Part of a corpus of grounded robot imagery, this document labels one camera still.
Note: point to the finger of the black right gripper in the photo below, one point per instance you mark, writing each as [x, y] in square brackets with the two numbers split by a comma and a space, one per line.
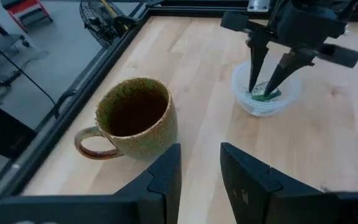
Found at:
[258, 56]
[287, 67]

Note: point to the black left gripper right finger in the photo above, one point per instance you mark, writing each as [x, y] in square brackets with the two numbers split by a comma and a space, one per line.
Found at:
[253, 196]

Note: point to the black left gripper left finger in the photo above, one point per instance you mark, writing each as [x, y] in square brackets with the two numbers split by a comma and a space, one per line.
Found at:
[154, 199]

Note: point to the clear plastic tub, long label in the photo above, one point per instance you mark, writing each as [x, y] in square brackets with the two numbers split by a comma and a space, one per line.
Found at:
[259, 109]

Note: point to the red step stool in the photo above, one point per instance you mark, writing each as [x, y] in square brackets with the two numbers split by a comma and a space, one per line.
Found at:
[26, 9]

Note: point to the green-white sweetener packet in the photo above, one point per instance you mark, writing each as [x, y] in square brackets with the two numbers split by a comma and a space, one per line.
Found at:
[261, 90]

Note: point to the black metal table frame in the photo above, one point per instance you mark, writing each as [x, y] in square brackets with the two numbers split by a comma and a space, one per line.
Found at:
[112, 59]

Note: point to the green-blue glazed ceramic mug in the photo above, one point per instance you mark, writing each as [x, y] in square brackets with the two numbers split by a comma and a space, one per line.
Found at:
[154, 140]

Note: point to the silver metal bracket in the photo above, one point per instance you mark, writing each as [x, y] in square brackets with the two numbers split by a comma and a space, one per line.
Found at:
[258, 4]

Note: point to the black floor fan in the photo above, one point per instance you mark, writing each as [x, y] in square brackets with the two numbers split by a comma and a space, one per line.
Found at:
[101, 23]

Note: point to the dark cabinet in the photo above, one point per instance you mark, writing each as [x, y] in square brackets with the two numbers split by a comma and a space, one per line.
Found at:
[2, 130]

